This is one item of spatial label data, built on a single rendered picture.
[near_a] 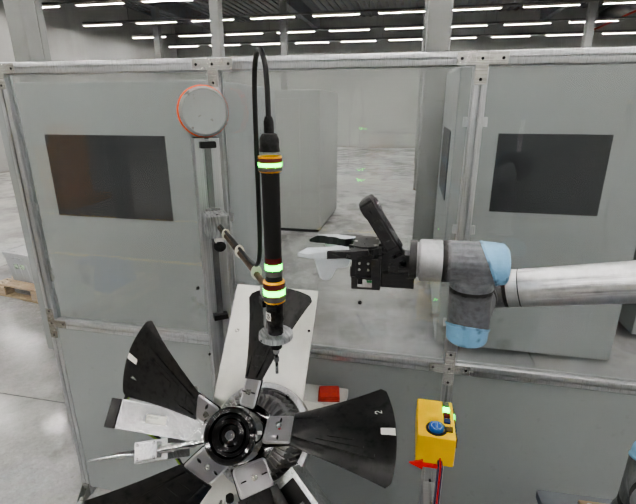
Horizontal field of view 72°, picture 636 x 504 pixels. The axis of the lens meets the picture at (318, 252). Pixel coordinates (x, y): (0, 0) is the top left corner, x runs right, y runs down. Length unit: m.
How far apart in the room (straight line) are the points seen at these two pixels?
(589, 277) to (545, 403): 1.00
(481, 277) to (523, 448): 1.25
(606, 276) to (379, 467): 0.56
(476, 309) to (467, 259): 0.09
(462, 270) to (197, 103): 0.99
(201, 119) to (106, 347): 1.16
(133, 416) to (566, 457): 1.52
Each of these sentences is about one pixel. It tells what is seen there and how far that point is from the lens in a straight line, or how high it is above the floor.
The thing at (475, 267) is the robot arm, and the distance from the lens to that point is 0.78.
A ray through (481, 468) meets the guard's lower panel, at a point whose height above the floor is 0.55.
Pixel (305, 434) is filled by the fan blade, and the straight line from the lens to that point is 1.03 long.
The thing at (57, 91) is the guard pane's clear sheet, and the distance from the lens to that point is 1.97.
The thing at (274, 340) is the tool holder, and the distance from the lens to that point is 0.88.
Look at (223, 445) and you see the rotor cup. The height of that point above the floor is 1.21.
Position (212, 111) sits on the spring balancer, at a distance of 1.47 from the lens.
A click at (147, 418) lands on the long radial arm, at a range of 1.30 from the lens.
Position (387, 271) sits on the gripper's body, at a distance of 0.80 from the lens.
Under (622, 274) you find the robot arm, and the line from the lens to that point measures 0.91.
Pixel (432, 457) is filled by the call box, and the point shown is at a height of 1.01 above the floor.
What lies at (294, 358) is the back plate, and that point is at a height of 1.20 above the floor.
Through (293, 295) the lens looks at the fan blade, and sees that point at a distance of 1.06.
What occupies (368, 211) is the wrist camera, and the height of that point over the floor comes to 1.72.
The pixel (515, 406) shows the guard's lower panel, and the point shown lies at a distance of 1.85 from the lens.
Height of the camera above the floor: 1.89
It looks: 18 degrees down
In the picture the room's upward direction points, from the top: straight up
